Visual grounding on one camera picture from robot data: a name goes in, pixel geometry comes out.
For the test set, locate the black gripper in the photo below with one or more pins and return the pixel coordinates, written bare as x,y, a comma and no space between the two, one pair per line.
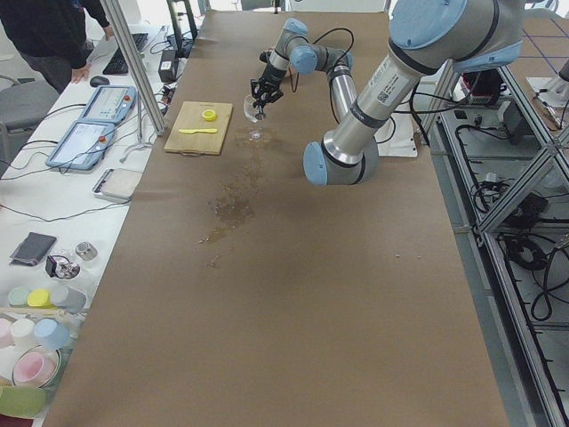
269,74

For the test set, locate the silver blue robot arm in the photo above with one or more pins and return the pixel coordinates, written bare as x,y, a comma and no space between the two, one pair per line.
423,35

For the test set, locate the clear wine glass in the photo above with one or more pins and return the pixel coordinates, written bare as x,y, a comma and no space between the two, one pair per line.
255,128

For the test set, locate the yellow lemon slice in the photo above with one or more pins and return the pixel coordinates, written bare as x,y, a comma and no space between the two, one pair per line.
209,115

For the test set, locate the yellow plastic knife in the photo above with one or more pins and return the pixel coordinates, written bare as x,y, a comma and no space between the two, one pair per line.
199,130

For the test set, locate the bamboo cutting board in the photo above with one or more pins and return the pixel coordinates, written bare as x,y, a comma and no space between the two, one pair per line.
190,117

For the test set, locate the black power adapter box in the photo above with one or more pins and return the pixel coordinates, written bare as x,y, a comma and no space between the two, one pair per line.
170,67

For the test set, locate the black keyboard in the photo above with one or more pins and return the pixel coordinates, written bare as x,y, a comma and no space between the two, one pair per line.
117,66

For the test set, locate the upper blue teach pendant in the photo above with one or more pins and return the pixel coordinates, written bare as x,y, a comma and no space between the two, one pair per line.
110,104

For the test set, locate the blue teach pendant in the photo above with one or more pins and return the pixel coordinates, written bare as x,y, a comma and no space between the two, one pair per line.
110,104
82,147

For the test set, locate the black computer mouse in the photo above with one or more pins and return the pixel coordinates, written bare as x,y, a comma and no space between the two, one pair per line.
98,81

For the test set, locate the silver tray box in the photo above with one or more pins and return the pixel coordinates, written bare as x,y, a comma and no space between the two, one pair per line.
117,185

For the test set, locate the lower blue teach pendant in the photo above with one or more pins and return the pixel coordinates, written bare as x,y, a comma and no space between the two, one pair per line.
82,147

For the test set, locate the person in dark clothes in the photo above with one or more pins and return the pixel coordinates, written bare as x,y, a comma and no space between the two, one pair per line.
51,37

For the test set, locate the small steel cup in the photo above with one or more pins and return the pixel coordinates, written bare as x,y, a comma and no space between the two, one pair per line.
86,251

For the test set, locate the grey office chair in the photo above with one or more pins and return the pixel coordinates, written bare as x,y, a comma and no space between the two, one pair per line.
23,108

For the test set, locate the dark grey folded cloth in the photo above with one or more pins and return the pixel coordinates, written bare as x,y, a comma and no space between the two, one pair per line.
32,249

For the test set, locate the yellow plastic cup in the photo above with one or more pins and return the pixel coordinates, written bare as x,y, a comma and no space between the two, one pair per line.
40,299

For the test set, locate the light blue plastic cup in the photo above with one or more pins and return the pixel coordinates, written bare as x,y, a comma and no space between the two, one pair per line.
51,334

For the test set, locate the white pedestal column base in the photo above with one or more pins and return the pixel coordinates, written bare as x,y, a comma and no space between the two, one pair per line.
396,137

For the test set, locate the aluminium frame post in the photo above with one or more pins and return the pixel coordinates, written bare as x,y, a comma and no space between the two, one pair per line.
135,63

